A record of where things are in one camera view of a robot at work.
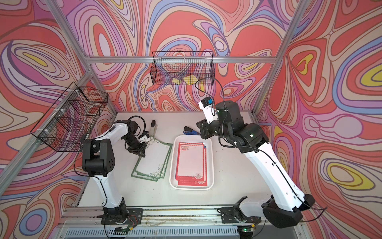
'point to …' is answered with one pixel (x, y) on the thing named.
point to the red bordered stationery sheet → (191, 168)
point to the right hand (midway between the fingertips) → (198, 128)
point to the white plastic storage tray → (209, 143)
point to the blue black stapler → (188, 131)
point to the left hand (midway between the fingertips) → (144, 155)
